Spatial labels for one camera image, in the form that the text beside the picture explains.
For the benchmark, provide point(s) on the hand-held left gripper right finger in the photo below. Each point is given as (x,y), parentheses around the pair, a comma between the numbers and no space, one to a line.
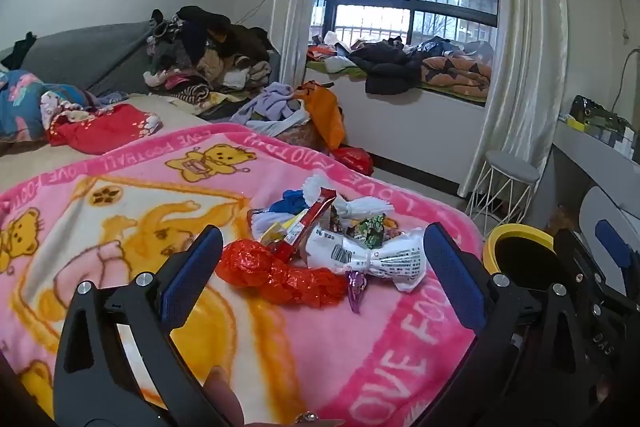
(455,279)

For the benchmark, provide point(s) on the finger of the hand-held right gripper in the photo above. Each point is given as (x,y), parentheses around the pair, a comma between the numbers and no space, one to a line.
(614,244)

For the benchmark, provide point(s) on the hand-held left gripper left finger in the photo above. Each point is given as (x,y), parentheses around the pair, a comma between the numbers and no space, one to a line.
(192,279)

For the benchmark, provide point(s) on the yellow trash bin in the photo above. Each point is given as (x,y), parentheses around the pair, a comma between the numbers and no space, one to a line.
(500,238)

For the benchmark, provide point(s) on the red wrapper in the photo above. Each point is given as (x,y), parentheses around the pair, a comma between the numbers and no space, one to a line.
(260,267)

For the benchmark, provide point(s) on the purple foil wrapper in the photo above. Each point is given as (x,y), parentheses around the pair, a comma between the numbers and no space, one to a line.
(357,292)

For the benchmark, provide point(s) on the yellow snack bag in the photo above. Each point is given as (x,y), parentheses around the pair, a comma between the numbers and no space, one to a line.
(280,229)

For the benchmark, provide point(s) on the person's left hand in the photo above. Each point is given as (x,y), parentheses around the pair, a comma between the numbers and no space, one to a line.
(225,397)

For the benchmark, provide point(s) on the white barcode snack packet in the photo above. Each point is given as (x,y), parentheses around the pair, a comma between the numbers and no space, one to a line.
(385,264)

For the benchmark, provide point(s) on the green foil wrapper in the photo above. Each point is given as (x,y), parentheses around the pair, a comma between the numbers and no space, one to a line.
(370,232)

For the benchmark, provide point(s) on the white box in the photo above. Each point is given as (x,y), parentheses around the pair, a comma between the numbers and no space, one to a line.
(625,142)

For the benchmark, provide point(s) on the white desk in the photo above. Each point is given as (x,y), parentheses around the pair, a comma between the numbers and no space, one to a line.
(575,147)

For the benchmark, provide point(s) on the white pleated plastic wrapper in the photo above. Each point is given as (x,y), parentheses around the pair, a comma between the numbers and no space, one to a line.
(365,206)

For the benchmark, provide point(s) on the blue white wrapper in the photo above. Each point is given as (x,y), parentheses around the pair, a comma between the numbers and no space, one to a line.
(292,202)

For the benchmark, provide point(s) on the pink printed blanket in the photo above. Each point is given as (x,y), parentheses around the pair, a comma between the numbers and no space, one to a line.
(350,357)

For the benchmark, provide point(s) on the dark glossy package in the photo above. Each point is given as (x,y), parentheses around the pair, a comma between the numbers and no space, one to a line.
(595,114)

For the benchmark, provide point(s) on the red stick snack packet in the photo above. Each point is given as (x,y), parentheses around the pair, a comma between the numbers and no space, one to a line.
(317,207)

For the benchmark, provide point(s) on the red bag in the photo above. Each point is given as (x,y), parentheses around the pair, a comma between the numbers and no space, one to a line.
(355,159)

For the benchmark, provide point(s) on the pale fluffy bed sheet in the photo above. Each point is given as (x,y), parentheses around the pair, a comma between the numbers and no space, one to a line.
(175,119)

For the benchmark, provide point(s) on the brown patterned bag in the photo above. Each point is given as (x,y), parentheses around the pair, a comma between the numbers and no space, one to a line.
(300,137)

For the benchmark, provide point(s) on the lavender clothing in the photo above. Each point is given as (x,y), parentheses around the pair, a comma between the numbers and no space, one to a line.
(272,102)

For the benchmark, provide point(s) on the orange patterned blanket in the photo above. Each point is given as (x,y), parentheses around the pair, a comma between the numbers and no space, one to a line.
(455,74)

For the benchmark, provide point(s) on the black jacket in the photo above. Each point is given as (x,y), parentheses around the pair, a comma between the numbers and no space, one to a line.
(385,64)

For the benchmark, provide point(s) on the pile of clothes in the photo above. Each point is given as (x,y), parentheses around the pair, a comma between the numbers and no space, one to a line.
(210,52)

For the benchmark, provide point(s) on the blue printed quilt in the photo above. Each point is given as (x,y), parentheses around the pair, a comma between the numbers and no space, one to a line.
(20,102)

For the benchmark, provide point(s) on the grey sofa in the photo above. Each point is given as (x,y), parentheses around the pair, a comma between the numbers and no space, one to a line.
(75,57)

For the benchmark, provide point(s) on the dark cloth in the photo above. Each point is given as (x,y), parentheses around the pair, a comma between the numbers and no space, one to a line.
(22,47)

